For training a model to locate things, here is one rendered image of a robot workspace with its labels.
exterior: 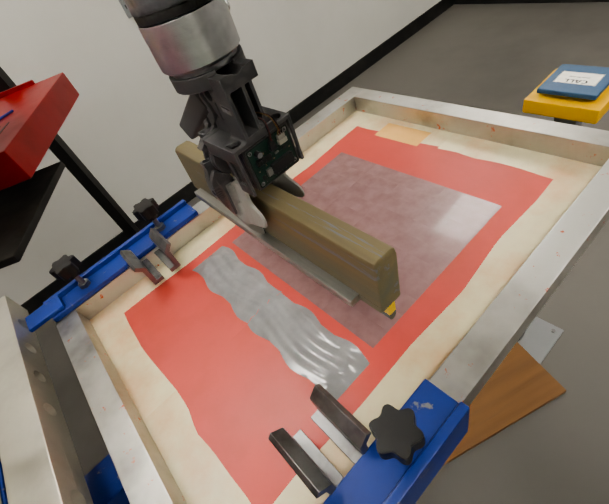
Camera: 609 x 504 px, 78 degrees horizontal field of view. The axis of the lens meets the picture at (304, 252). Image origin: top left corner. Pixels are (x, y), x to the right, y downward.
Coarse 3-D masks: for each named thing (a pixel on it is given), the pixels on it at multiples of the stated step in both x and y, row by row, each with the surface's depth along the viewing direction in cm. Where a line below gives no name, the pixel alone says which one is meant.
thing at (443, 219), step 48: (432, 192) 62; (480, 192) 59; (528, 192) 57; (384, 240) 58; (432, 240) 56; (480, 240) 53; (288, 288) 58; (432, 288) 50; (240, 336) 54; (384, 336) 48; (192, 384) 51; (240, 384) 49; (288, 384) 47; (240, 432) 45; (288, 432) 43; (240, 480) 41; (288, 480) 40
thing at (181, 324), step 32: (320, 160) 78; (352, 160) 75; (384, 160) 72; (416, 160) 69; (320, 192) 71; (352, 192) 68; (384, 192) 66; (352, 224) 63; (256, 256) 64; (160, 288) 66; (192, 288) 64; (128, 320) 63; (160, 320) 61; (192, 320) 59; (224, 320) 57; (160, 352) 57; (192, 352) 55
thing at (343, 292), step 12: (204, 192) 59; (216, 204) 56; (228, 216) 53; (264, 240) 48; (276, 240) 47; (276, 252) 47; (288, 252) 45; (300, 264) 43; (312, 264) 43; (312, 276) 42; (324, 276) 41; (336, 288) 40; (348, 288) 39; (348, 300) 38
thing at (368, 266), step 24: (192, 144) 57; (192, 168) 57; (264, 192) 44; (264, 216) 46; (288, 216) 40; (312, 216) 39; (288, 240) 44; (312, 240) 39; (336, 240) 36; (360, 240) 35; (336, 264) 38; (360, 264) 34; (384, 264) 33; (360, 288) 37; (384, 288) 35
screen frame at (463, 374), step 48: (384, 96) 81; (528, 144) 62; (576, 144) 56; (576, 240) 45; (528, 288) 43; (96, 336) 62; (480, 336) 41; (96, 384) 52; (480, 384) 39; (144, 432) 47; (144, 480) 41
